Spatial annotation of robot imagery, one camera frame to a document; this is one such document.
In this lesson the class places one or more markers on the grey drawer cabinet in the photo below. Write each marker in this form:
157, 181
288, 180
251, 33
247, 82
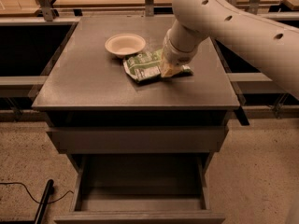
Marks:
88, 86

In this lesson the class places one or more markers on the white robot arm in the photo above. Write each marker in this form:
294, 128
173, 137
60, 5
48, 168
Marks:
269, 46

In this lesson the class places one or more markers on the black bar on floor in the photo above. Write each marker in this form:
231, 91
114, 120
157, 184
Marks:
44, 202

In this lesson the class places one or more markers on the metal frame post middle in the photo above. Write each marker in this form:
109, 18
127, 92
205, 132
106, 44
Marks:
149, 7

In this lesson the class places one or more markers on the open middle drawer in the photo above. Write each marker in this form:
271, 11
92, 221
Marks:
141, 189

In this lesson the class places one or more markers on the white paper bowl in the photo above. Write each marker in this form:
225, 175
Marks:
125, 44

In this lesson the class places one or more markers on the closed top drawer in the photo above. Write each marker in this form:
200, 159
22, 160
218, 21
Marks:
132, 140

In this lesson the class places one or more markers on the metal frame post left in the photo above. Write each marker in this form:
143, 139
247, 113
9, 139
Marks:
46, 9

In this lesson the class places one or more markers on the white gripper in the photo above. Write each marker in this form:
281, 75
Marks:
176, 55

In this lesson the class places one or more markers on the green jalapeno chip bag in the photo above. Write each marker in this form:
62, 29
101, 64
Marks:
145, 66

